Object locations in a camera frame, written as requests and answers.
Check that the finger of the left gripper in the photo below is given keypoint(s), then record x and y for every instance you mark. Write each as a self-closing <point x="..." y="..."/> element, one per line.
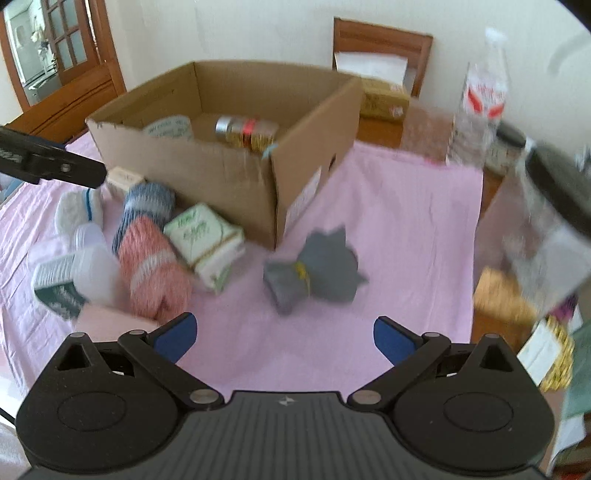
<point x="32" y="159"/>

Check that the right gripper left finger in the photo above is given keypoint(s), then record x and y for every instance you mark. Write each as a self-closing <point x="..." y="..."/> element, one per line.
<point x="110" y="405"/>

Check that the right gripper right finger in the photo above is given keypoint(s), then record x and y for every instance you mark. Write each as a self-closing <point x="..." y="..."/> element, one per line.
<point x="457" y="406"/>

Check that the white sock roll blue stripe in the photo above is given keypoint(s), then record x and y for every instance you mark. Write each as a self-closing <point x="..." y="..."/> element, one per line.
<point x="76" y="208"/>

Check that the pink rectangular box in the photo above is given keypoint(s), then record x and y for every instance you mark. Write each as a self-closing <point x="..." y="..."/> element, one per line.
<point x="103" y="324"/>

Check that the beige pink small box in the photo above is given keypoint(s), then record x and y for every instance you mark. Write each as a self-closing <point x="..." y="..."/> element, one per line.
<point x="120" y="181"/>

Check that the green white medicine box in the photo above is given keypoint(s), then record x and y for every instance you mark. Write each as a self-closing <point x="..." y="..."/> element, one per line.
<point x="54" y="287"/>

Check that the blue knit sock roll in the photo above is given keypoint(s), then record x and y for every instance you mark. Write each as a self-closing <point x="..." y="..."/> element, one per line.
<point x="153" y="200"/>

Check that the pink knit sock roll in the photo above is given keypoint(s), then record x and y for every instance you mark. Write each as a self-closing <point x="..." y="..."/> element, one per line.
<point x="159" y="285"/>

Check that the green white tissue pack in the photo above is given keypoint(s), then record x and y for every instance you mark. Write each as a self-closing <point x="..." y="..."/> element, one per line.
<point x="207" y="243"/>

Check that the grey plush cat toy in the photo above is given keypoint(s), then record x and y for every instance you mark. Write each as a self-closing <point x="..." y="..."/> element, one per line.
<point x="326" y="269"/>

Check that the clear capsule bottle silver cap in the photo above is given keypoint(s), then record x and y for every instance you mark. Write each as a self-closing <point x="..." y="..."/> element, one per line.
<point x="255" y="135"/>

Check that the pink tablecloth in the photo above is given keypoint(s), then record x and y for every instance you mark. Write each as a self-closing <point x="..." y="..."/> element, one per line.
<point x="412" y="225"/>

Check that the clear jar black lid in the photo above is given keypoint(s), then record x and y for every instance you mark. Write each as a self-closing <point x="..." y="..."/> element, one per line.
<point x="548" y="250"/>

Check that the brown cardboard box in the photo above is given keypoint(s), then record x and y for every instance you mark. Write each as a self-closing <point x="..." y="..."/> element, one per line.
<point x="164" y="130"/>

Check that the small dark lid jar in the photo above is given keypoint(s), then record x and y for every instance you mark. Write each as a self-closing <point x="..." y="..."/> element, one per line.
<point x="506" y="148"/>

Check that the clear plastic water bottle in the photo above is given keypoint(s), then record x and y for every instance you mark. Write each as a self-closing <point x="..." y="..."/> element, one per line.
<point x="482" y="104"/>

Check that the yellow brown packet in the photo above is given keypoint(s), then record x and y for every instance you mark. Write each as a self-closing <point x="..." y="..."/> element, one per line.
<point x="384" y="101"/>

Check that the wooden chair behind table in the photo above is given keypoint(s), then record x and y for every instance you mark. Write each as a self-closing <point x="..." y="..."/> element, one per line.
<point x="357" y="37"/>

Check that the white paper on chair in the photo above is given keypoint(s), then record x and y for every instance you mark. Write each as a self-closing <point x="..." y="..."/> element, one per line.
<point x="385" y="67"/>

